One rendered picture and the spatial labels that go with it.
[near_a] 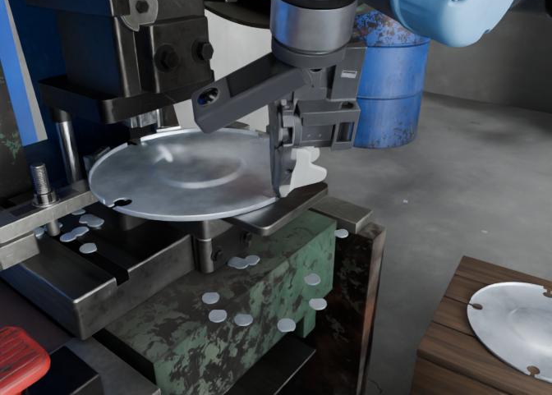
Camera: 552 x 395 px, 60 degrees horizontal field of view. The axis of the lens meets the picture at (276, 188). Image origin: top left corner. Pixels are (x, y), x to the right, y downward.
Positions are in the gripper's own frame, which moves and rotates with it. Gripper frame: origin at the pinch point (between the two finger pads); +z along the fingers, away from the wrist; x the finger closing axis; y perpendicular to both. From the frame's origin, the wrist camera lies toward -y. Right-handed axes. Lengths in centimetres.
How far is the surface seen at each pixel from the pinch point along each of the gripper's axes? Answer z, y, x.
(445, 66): 150, 181, 257
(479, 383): 46, 39, -11
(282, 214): 0.0, 0.1, -4.3
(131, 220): 10.0, -18.8, 5.5
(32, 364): -3.5, -23.3, -20.7
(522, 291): 50, 61, 9
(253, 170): 3.8, -1.8, 7.3
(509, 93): 149, 214, 219
